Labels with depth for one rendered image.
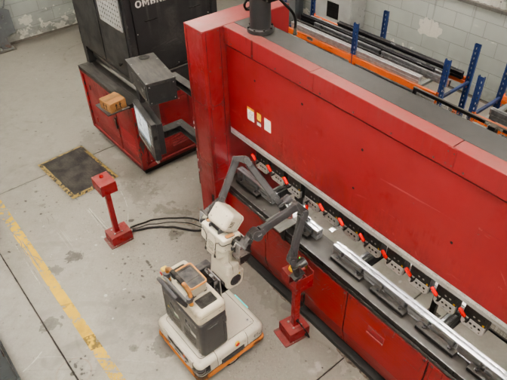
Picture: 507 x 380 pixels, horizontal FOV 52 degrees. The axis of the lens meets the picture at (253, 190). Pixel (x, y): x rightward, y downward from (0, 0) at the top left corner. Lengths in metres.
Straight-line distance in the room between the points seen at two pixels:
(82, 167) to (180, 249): 1.92
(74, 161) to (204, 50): 3.22
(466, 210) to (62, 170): 4.93
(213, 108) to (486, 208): 2.31
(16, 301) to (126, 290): 1.00
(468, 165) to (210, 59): 2.13
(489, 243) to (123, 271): 3.47
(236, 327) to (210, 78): 2.01
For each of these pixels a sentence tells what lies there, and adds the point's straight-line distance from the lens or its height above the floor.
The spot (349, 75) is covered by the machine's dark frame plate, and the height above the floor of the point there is 2.30.
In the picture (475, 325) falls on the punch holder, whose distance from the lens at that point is 3.46.
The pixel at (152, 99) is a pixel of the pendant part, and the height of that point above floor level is 1.81.
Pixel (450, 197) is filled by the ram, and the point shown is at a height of 1.98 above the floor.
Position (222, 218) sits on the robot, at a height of 1.35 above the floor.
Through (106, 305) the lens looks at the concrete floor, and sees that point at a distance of 5.08.
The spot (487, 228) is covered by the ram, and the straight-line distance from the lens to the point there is 3.00.
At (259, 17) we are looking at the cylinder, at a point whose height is 2.43.
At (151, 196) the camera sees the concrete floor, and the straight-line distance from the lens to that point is 6.06.
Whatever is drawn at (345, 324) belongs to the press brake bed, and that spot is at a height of 0.41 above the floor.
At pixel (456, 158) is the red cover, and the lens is 2.88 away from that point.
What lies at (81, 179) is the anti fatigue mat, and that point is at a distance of 6.51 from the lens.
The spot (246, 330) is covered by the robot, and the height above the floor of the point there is 0.28.
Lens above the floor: 3.88
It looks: 40 degrees down
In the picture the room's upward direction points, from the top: 1 degrees counter-clockwise
